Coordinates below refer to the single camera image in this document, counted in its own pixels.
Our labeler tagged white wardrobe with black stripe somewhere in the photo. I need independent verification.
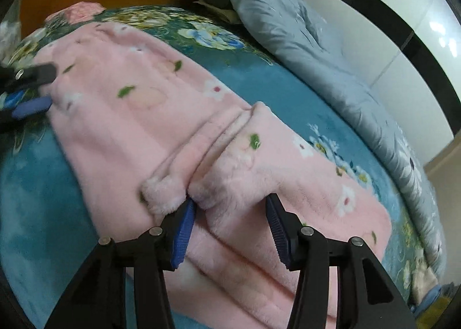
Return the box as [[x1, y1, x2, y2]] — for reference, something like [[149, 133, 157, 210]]
[[299, 0, 461, 167]]

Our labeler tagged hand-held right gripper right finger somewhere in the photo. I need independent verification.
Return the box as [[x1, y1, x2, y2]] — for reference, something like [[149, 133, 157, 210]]
[[266, 193, 420, 329]]

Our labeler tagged grey floral quilt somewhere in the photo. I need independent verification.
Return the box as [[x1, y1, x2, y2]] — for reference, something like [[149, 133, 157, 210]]
[[205, 0, 445, 275]]

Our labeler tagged teal floral bed blanket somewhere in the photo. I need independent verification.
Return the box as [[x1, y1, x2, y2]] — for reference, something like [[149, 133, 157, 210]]
[[0, 5, 447, 329]]

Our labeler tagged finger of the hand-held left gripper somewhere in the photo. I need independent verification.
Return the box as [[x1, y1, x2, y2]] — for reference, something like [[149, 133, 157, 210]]
[[0, 63, 57, 93], [0, 95, 53, 124]]

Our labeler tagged pink fleece floral garment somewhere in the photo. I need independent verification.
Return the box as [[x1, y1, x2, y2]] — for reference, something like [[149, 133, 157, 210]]
[[34, 22, 393, 329]]

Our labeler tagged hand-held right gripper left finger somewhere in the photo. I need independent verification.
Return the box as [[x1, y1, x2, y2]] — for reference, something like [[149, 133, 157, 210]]
[[43, 198, 198, 329]]

